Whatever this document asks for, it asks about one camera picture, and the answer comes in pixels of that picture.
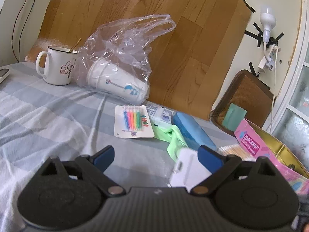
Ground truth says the cotton swabs bag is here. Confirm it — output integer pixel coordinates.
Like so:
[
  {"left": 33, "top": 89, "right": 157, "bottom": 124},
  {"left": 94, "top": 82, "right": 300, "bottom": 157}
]
[{"left": 217, "top": 144, "right": 256, "bottom": 161}]

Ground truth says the green cloth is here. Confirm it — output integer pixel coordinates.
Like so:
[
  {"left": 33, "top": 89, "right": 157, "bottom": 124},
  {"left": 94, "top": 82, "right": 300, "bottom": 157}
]
[{"left": 152, "top": 124, "right": 188, "bottom": 162}]

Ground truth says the white power adapter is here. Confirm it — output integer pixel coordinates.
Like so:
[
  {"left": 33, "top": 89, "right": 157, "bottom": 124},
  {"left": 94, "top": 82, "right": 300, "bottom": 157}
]
[{"left": 169, "top": 148, "right": 211, "bottom": 192}]

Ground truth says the blue glasses case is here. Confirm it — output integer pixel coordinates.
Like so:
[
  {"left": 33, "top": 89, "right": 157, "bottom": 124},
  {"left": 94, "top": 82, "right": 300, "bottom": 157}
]
[{"left": 172, "top": 112, "right": 217, "bottom": 151}]

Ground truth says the birthday candles pack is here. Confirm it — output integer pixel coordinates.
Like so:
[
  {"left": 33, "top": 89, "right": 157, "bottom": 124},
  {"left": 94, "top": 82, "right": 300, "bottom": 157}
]
[{"left": 114, "top": 105, "right": 155, "bottom": 139}]

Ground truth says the pink macaron box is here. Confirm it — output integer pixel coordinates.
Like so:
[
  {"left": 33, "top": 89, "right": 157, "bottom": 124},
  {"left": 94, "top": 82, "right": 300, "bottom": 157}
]
[{"left": 234, "top": 119, "right": 308, "bottom": 195}]

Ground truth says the teal paper card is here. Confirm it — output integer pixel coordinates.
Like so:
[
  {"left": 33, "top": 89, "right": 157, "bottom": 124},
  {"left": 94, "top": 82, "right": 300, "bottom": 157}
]
[{"left": 222, "top": 103, "right": 247, "bottom": 131}]

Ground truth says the tissue packet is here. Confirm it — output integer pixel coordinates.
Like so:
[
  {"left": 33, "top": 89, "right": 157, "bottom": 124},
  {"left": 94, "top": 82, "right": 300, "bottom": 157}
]
[{"left": 146, "top": 102, "right": 174, "bottom": 128}]

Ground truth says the checked blue grey tablecloth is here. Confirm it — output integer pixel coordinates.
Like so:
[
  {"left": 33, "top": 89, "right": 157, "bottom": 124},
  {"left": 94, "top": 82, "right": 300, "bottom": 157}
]
[{"left": 1, "top": 62, "right": 174, "bottom": 231}]

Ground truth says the brown mesh chair back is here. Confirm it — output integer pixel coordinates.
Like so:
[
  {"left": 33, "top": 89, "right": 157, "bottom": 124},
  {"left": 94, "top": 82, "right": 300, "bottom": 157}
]
[{"left": 210, "top": 70, "right": 273, "bottom": 136}]

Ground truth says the white paper cups stack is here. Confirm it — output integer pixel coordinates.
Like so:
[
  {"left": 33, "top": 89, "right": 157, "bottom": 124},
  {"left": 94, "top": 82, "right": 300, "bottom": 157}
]
[{"left": 86, "top": 60, "right": 149, "bottom": 105}]

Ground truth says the frosted glass door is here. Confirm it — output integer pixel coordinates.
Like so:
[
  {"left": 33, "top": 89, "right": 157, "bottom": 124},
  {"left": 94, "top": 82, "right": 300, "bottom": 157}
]
[{"left": 270, "top": 0, "right": 309, "bottom": 155}]

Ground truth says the wood-pattern vinyl backdrop sheet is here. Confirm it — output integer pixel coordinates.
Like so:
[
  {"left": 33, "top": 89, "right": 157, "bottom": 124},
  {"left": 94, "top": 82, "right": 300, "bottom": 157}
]
[{"left": 26, "top": 0, "right": 251, "bottom": 120}]

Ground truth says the clear plastic bag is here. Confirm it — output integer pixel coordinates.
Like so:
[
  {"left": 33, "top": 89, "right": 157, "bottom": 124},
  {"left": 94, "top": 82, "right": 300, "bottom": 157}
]
[{"left": 73, "top": 14, "right": 176, "bottom": 103}]

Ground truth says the white enamel mug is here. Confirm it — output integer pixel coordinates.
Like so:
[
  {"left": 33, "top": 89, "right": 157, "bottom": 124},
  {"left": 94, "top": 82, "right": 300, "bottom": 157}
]
[{"left": 36, "top": 47, "right": 79, "bottom": 85}]

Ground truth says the white power strip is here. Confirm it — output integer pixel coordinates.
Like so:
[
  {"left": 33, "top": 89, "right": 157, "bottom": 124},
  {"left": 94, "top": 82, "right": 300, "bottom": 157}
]
[{"left": 258, "top": 44, "right": 280, "bottom": 74}]

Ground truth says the wooden stick in mug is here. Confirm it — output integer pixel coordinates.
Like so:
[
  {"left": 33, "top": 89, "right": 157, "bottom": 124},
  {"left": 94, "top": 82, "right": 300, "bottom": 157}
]
[{"left": 69, "top": 38, "right": 82, "bottom": 53}]

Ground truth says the white remote control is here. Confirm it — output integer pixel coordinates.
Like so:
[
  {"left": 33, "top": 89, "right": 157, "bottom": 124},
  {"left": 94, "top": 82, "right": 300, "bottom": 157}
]
[{"left": 0, "top": 68, "right": 10, "bottom": 83}]

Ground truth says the white light bulb lamp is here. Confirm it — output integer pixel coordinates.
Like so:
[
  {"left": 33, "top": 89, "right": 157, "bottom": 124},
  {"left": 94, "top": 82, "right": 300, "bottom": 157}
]
[{"left": 260, "top": 5, "right": 277, "bottom": 43}]

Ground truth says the black wall cable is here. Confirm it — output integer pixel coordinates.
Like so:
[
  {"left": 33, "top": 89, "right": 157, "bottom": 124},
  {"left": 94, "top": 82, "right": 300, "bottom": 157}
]
[{"left": 11, "top": 0, "right": 39, "bottom": 63}]

